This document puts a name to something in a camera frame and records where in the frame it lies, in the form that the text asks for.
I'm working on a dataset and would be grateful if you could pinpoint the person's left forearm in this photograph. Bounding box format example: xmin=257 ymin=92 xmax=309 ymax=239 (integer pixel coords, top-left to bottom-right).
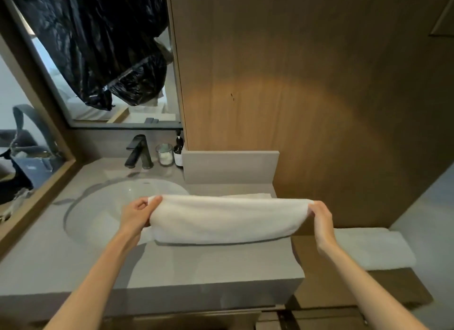
xmin=42 ymin=233 xmax=144 ymax=330

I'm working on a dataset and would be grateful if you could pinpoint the black faucet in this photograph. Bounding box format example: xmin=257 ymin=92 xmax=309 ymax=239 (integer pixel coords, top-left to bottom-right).
xmin=126 ymin=134 xmax=155 ymax=170

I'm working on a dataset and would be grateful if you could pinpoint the wooden vanity base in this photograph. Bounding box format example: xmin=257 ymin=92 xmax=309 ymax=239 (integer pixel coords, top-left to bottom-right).
xmin=103 ymin=308 xmax=263 ymax=330

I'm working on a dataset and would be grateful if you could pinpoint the wall mirror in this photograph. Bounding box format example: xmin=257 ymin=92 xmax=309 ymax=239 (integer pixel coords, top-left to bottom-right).
xmin=7 ymin=0 xmax=183 ymax=130

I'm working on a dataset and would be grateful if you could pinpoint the wooden back panel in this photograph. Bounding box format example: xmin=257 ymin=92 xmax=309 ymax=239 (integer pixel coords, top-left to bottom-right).
xmin=165 ymin=0 xmax=454 ymax=232

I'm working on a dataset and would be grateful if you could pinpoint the person's right forearm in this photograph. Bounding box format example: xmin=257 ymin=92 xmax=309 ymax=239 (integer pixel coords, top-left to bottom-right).
xmin=317 ymin=245 xmax=432 ymax=330

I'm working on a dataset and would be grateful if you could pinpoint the person's right hand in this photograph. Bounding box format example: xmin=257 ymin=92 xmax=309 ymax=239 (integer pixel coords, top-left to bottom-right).
xmin=307 ymin=200 xmax=338 ymax=258

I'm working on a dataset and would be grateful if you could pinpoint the white towel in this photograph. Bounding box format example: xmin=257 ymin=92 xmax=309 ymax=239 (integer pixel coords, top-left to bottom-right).
xmin=333 ymin=227 xmax=417 ymax=271
xmin=147 ymin=193 xmax=317 ymax=246

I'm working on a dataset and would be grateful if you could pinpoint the grey stone backsplash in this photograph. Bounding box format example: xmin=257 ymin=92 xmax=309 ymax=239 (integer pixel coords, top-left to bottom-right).
xmin=181 ymin=150 xmax=280 ymax=185

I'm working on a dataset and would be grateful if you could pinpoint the dark pump bottle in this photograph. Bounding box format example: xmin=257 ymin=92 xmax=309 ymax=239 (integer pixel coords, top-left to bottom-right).
xmin=173 ymin=130 xmax=185 ymax=169

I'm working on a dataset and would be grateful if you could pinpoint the white oval sink basin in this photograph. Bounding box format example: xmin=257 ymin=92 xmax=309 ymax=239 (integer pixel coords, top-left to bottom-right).
xmin=63 ymin=179 xmax=191 ymax=248

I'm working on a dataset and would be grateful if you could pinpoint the person's left hand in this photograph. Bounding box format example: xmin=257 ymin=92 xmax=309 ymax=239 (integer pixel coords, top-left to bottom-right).
xmin=119 ymin=195 xmax=164 ymax=243

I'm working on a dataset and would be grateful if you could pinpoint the glass jar with cotton pads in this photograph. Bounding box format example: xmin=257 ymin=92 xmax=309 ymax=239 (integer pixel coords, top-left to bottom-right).
xmin=155 ymin=143 xmax=175 ymax=166

